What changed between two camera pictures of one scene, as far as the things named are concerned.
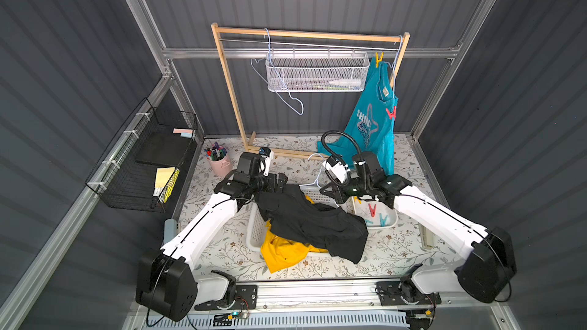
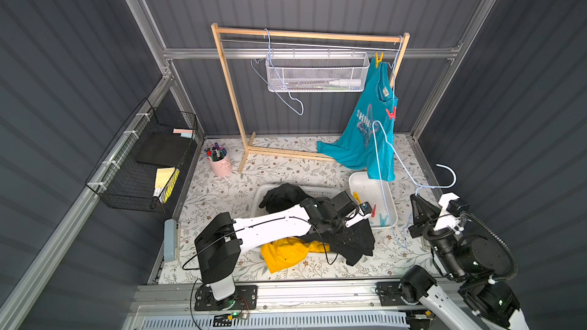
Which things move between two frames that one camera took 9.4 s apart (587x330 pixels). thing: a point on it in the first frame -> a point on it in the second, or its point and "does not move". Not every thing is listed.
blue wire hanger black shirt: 319,172 -> 408,173
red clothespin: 391,114 does not move
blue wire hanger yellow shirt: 283,84 does not move
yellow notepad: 165,179 does not move
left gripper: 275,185 -> 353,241
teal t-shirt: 370,126 does not move
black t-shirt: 296,212 does not move
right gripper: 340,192 -> 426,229
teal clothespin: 383,221 does not move
